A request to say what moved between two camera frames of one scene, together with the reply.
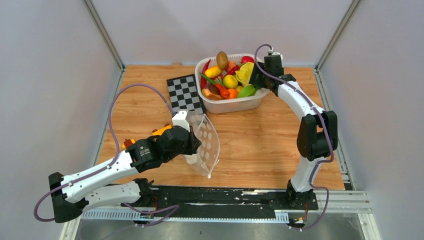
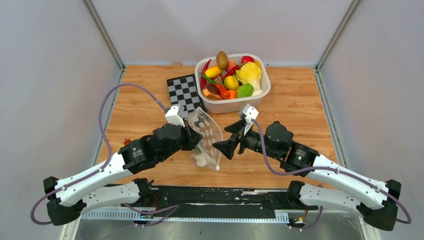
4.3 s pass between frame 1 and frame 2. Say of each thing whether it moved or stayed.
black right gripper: moved
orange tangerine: stayed
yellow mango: stayed
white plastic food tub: stayed
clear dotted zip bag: moved
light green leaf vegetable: stayed
